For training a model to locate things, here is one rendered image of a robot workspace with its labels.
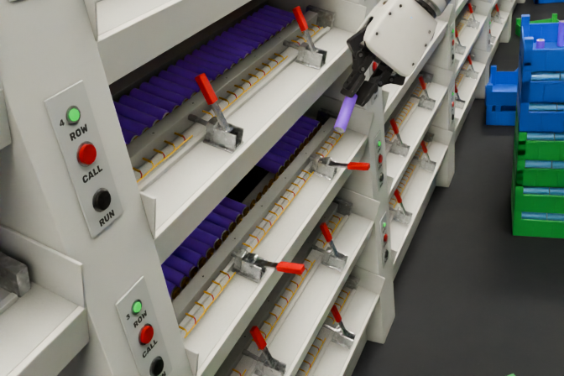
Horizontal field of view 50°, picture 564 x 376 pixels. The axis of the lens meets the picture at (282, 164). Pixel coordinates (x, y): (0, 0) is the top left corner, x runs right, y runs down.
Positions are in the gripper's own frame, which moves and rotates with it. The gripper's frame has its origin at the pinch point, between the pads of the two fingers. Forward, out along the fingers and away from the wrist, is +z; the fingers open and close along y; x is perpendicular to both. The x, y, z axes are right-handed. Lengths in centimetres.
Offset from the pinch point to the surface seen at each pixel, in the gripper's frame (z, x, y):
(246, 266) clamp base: 29.2, -13.5, -7.2
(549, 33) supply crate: -47, 41, 63
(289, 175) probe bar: 17.2, 1.8, -0.7
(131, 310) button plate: 33, -32, -26
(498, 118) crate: -35, 90, 110
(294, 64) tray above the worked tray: 2.5, 3.0, -10.0
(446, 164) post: -7, 65, 80
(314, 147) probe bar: 11.3, 8.2, 4.0
